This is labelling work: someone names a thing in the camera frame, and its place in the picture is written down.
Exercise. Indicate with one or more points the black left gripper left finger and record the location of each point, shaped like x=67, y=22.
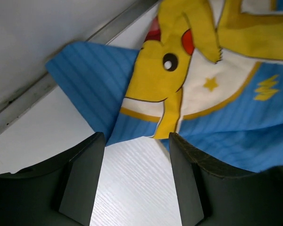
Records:
x=59, y=191

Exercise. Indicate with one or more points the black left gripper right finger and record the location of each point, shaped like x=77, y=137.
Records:
x=213, y=193

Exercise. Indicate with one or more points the blue cartoon placemat cloth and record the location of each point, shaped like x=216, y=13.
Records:
x=232, y=110

